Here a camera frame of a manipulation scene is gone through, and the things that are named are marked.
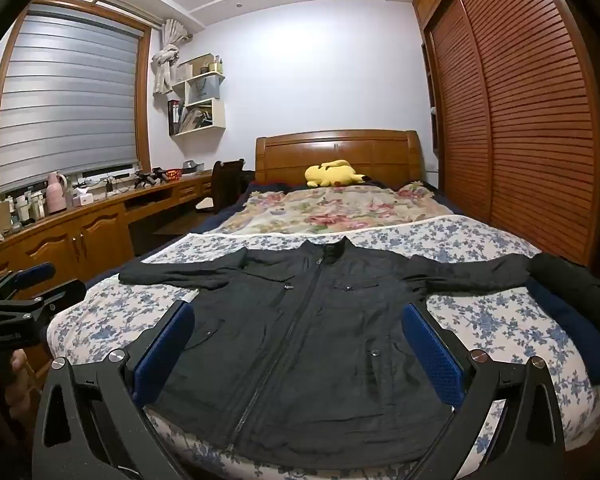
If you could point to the white wall shelf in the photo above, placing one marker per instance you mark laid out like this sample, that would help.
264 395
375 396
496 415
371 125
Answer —
220 115

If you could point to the person's left hand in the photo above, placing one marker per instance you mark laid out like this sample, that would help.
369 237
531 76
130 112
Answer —
17 380

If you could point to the pink thermos jug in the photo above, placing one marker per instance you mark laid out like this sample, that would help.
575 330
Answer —
57 195

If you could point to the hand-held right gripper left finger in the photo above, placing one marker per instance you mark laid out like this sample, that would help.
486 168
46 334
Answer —
165 350

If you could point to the red basket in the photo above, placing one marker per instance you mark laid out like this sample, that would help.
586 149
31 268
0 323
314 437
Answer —
174 175

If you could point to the wooden bed headboard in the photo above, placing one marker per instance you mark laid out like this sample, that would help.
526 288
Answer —
290 157

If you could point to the small white box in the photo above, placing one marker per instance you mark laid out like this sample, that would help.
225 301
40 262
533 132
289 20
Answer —
82 198

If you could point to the blue floral bed sheet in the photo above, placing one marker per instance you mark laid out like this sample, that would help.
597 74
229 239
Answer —
505 320

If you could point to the wooden window frame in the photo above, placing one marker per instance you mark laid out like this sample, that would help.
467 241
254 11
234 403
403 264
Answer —
142 110

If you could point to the black device on desk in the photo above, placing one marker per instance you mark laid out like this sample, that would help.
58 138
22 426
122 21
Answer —
149 179

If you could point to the yellow plush toy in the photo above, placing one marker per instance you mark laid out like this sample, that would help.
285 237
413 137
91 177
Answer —
332 174

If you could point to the black cloth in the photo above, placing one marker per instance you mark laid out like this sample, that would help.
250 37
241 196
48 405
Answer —
575 285

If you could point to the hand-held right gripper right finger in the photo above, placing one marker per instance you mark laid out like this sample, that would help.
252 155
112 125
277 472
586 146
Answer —
432 355

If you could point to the grey paper bag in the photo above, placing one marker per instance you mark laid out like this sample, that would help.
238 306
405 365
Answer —
205 91

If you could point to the black binder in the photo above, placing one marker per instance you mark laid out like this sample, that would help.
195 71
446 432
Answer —
173 117

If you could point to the black zip jacket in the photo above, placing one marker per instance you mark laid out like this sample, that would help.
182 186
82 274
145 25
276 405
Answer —
300 360

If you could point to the metal bowl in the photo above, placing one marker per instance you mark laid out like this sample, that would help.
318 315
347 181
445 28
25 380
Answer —
192 166

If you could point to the wooden slatted wardrobe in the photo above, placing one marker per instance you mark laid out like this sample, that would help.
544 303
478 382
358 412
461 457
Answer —
530 135

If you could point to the grey window blind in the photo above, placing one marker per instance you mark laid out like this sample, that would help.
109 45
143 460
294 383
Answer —
65 100

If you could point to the tied beige curtain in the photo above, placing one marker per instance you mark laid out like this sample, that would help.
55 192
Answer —
164 60

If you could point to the floral pillow cover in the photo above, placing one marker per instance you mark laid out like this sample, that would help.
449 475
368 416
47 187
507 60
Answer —
330 210

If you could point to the dark wooden chair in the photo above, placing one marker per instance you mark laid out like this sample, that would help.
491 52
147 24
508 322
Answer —
227 185

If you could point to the wooden desk with cabinets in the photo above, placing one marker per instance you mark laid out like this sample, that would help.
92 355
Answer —
95 230

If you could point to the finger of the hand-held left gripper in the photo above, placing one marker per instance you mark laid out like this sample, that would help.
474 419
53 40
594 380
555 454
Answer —
32 276
55 300

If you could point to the group of small bottles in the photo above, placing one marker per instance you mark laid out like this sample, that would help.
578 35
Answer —
25 207

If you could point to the navy cloth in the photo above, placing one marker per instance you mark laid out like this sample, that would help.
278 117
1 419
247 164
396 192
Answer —
575 335

